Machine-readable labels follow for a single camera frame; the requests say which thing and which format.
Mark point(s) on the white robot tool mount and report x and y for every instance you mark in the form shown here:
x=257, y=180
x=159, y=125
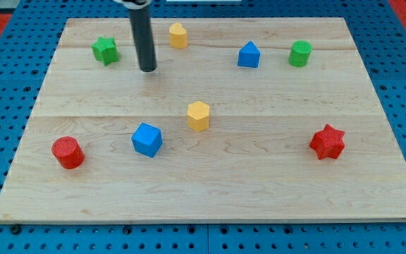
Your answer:
x=132, y=1

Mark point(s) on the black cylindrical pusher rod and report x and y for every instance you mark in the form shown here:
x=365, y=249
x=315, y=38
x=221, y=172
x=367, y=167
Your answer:
x=141, y=27

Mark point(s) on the green star block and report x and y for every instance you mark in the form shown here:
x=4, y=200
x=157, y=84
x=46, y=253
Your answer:
x=105, y=50

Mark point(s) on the red star block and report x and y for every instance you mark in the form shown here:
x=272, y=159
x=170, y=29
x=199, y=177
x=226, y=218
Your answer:
x=328, y=143

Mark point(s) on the yellow hexagon block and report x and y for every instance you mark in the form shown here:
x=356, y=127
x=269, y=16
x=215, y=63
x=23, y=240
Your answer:
x=198, y=116

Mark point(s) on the blue pentagon house block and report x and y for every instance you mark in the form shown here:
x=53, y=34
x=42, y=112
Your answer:
x=249, y=56

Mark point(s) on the blue cube block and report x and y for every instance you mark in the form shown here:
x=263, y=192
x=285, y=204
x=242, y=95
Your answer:
x=147, y=140

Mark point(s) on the red cylinder block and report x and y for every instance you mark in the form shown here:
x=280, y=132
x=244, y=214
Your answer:
x=67, y=152

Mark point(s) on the light wooden board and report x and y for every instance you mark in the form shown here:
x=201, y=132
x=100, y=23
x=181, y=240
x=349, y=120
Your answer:
x=252, y=165

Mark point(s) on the green cylinder block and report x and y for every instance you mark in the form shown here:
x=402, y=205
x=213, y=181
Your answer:
x=300, y=53

